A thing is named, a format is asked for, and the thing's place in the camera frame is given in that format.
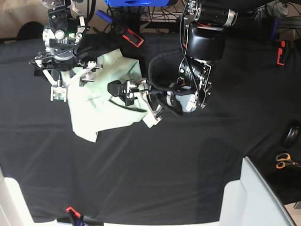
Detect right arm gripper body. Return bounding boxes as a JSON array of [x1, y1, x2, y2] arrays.
[[29, 49, 99, 72]]

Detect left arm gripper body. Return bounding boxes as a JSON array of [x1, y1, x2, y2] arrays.
[[145, 81, 198, 117]]

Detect light green T-shirt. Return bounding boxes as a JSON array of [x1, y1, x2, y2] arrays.
[[67, 49, 147, 142]]

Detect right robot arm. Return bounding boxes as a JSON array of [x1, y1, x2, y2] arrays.
[[29, 0, 103, 102]]

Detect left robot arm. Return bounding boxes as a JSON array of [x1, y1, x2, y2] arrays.
[[107, 0, 238, 127]]

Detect black round stool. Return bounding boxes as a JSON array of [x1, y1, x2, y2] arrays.
[[17, 21, 44, 40]]

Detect red and black clamp tool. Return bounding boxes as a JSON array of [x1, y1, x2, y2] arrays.
[[114, 25, 144, 48]]

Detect blue cylindrical marker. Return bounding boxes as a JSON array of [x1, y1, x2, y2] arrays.
[[95, 10, 113, 24]]

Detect black table cloth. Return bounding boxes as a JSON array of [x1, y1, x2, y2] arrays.
[[0, 38, 301, 225]]

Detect blue plastic box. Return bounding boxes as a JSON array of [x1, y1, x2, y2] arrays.
[[105, 0, 178, 7]]

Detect red and black clamp bottom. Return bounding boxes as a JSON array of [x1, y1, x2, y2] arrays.
[[65, 206, 104, 226]]

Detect orange and black bracket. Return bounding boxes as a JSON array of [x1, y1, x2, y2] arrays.
[[277, 40, 291, 66]]

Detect orange handled scissors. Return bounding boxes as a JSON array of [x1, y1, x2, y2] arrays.
[[275, 153, 301, 170]]

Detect blue cable bundle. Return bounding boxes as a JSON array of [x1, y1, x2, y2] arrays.
[[270, 17, 279, 42]]

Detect white table frame right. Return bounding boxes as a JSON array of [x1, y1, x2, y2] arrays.
[[218, 157, 295, 226]]

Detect white table frame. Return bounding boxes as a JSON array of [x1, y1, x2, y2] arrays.
[[0, 173, 58, 226], [218, 157, 295, 226]]

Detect white table frame left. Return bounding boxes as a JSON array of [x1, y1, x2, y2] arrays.
[[0, 173, 58, 226]]

